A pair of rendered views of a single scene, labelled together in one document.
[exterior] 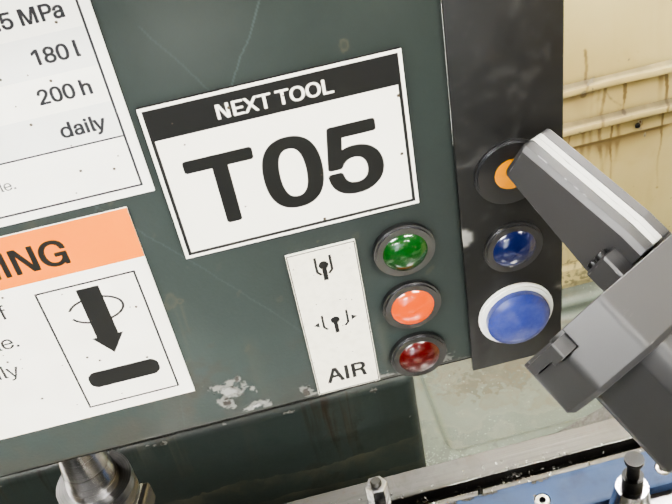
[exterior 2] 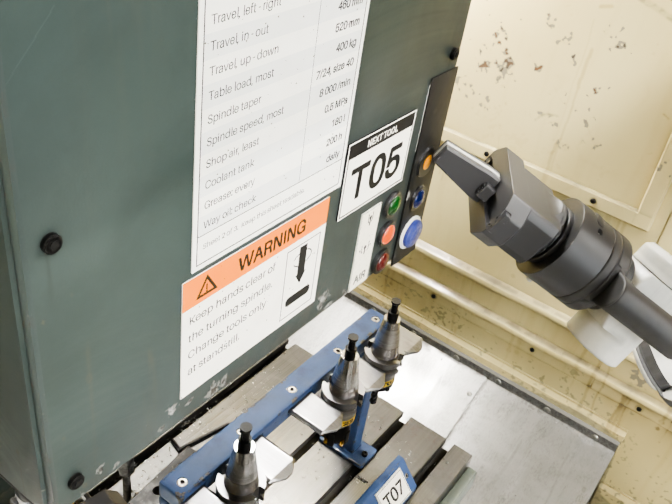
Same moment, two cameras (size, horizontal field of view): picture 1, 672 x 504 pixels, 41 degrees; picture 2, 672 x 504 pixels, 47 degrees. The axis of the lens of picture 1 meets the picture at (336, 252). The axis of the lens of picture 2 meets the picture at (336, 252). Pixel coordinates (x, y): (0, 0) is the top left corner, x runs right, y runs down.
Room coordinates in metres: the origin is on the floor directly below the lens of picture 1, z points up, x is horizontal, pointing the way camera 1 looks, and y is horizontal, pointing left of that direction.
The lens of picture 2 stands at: (-0.01, 0.48, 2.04)
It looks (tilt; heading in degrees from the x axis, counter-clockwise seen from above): 36 degrees down; 305
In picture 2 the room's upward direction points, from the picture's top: 9 degrees clockwise
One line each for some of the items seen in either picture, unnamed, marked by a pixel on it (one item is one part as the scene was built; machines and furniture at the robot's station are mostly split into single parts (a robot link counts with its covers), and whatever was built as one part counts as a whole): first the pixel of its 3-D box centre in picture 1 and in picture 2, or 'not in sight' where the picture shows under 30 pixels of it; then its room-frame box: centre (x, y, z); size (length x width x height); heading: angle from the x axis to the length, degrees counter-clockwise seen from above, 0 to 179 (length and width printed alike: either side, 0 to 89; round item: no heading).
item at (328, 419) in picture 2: not in sight; (319, 415); (0.41, -0.14, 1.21); 0.07 x 0.05 x 0.01; 4
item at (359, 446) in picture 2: not in sight; (359, 392); (0.48, -0.36, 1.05); 0.10 x 0.05 x 0.30; 4
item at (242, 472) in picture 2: not in sight; (242, 463); (0.40, 0.02, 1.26); 0.04 x 0.04 x 0.07
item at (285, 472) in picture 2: not in sight; (268, 461); (0.40, -0.03, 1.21); 0.07 x 0.05 x 0.01; 4
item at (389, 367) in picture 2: not in sight; (383, 356); (0.42, -0.30, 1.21); 0.06 x 0.06 x 0.03
